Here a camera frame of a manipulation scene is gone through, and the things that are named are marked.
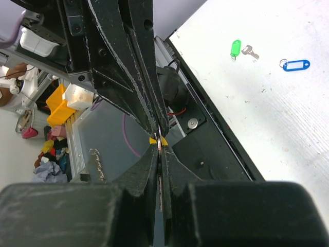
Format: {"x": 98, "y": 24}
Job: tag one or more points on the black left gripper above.
{"x": 91, "y": 46}

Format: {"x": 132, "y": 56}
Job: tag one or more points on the yellow storage bin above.
{"x": 60, "y": 112}

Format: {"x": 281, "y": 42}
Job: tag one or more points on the silver key by green tag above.
{"x": 248, "y": 50}

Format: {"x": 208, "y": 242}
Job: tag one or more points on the green key tag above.
{"x": 235, "y": 49}

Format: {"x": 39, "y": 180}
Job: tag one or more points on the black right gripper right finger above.
{"x": 200, "y": 212}

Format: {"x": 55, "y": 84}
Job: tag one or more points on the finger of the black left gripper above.
{"x": 137, "y": 18}

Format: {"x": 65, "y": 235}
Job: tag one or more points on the blue key tag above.
{"x": 292, "y": 66}

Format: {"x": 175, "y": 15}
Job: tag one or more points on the white box on bin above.
{"x": 77, "y": 97}

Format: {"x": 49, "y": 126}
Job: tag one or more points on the yellow key tag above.
{"x": 155, "y": 141}

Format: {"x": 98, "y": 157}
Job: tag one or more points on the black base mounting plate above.
{"x": 206, "y": 145}

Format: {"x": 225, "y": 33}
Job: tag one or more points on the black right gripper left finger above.
{"x": 117, "y": 213}

